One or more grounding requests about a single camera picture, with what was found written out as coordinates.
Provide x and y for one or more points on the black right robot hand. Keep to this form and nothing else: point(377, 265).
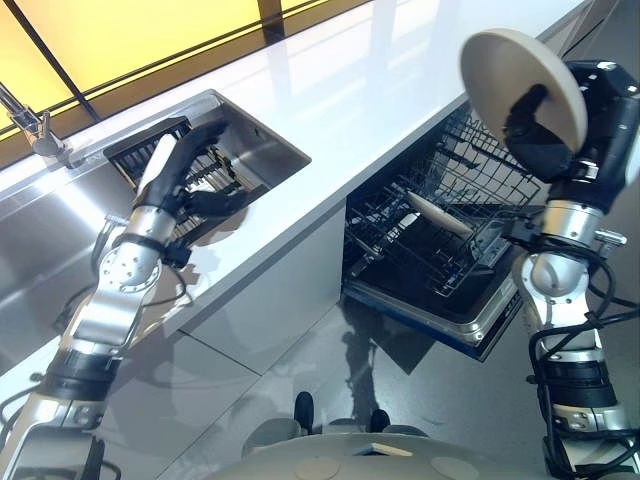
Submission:
point(537, 145)

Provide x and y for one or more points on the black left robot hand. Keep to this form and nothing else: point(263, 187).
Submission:
point(167, 177)

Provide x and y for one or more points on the beige round plate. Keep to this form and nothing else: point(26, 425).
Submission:
point(520, 80)

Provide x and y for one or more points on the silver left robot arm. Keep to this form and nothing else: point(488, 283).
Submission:
point(107, 300)

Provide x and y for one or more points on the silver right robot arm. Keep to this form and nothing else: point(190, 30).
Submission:
point(562, 310)

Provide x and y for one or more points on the open dishwasher door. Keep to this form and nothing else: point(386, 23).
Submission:
point(450, 300)

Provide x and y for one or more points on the stainless steel sink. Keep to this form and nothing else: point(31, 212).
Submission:
point(200, 165)

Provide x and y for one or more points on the black dish drying rack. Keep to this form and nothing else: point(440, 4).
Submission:
point(200, 165)

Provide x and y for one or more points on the beige plate in rack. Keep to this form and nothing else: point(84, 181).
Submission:
point(440, 212)

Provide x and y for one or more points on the chrome kitchen faucet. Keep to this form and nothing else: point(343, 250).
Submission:
point(32, 127)

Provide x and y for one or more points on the white kitchen counter cabinet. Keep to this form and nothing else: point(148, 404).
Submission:
point(280, 280)

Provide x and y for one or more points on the dark robot foot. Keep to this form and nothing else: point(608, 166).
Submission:
point(303, 407)
point(380, 419)

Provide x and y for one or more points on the grey robot torso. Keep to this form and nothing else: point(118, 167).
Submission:
point(360, 457)

